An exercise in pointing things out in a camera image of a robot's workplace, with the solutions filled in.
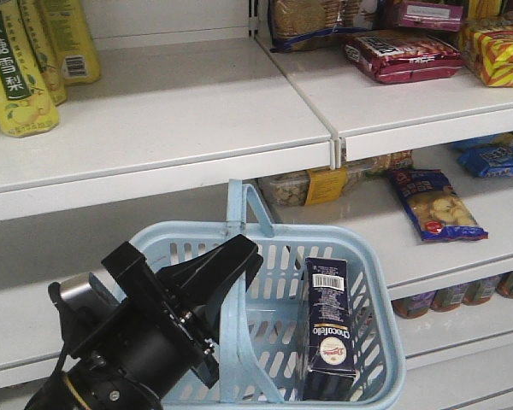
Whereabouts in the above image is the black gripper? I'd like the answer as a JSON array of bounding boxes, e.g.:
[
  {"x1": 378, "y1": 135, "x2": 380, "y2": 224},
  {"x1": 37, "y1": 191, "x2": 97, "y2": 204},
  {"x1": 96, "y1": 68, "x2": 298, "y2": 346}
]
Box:
[{"x1": 68, "y1": 234, "x2": 263, "y2": 401}]

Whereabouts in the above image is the light blue plastic basket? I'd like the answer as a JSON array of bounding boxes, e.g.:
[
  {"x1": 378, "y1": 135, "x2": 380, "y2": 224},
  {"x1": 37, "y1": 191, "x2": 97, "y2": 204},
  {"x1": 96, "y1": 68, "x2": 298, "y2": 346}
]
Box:
[{"x1": 132, "y1": 180, "x2": 405, "y2": 409}]

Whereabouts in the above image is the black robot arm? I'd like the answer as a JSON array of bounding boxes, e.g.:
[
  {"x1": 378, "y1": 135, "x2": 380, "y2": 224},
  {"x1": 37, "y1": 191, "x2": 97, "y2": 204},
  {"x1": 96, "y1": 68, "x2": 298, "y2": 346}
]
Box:
[{"x1": 27, "y1": 235, "x2": 262, "y2": 409}]

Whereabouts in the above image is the dark blue cookie box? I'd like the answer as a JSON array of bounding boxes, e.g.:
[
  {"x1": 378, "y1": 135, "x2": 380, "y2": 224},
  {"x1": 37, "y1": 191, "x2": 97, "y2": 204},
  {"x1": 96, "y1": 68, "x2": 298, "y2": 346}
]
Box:
[{"x1": 299, "y1": 257, "x2": 357, "y2": 401}]

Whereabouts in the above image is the white store shelving unit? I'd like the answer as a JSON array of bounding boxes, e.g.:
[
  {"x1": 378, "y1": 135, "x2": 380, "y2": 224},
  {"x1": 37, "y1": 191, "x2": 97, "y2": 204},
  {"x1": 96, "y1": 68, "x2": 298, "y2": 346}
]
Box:
[{"x1": 0, "y1": 1, "x2": 513, "y2": 409}]

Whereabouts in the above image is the blue cracker bag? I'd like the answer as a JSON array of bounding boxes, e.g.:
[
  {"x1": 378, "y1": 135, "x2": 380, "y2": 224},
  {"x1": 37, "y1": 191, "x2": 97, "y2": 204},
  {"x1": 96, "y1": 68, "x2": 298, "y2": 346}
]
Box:
[{"x1": 388, "y1": 168, "x2": 488, "y2": 242}]

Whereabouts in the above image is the yellow pear drink bottle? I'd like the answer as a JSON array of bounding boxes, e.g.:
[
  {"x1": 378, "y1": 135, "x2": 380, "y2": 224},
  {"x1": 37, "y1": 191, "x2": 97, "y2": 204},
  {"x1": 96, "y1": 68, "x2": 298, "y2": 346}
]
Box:
[{"x1": 0, "y1": 1, "x2": 60, "y2": 138}]

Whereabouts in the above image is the maroon snack packet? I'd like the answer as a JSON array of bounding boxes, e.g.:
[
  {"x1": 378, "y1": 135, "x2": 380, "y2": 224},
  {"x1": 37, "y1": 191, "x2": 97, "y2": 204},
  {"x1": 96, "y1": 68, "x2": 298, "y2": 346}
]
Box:
[{"x1": 343, "y1": 30, "x2": 464, "y2": 84}]

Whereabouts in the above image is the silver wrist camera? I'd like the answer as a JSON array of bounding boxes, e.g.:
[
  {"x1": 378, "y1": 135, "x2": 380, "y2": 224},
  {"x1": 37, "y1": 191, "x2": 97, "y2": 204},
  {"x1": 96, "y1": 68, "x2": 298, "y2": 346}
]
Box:
[{"x1": 59, "y1": 272, "x2": 93, "y2": 309}]

